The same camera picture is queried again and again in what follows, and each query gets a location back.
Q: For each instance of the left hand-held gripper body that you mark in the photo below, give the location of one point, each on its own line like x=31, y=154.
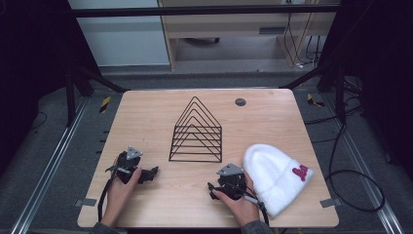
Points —
x=125, y=164

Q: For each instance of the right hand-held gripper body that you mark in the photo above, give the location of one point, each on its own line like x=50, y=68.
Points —
x=232, y=183

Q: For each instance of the white fuzzy beanie hat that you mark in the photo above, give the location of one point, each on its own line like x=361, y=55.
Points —
x=276, y=177

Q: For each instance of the person's right hand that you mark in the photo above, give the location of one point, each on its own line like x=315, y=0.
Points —
x=238, y=208

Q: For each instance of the person's left hand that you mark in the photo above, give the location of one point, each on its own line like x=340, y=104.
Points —
x=119, y=195

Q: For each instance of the grey tape piece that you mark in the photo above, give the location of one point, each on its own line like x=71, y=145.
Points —
x=330, y=203
x=86, y=202

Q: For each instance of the yellow black hazard tape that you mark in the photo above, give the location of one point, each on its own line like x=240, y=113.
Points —
x=314, y=100
x=104, y=104

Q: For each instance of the grey round table grommet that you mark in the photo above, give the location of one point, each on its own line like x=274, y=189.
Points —
x=240, y=102

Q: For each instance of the black metal stand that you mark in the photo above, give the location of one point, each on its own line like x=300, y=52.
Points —
x=328, y=81
x=84, y=84

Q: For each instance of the white cabinet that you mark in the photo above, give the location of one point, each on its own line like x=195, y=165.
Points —
x=120, y=42

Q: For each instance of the black curtain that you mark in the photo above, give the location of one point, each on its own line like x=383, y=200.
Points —
x=35, y=65
x=376, y=65

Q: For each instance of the light wooden desk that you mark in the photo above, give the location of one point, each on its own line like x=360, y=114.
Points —
x=227, y=26

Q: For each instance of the aluminium floor rail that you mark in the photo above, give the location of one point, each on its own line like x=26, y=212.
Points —
x=367, y=182
x=48, y=169

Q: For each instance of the black horizontal frame bar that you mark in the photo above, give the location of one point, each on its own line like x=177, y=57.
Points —
x=201, y=10

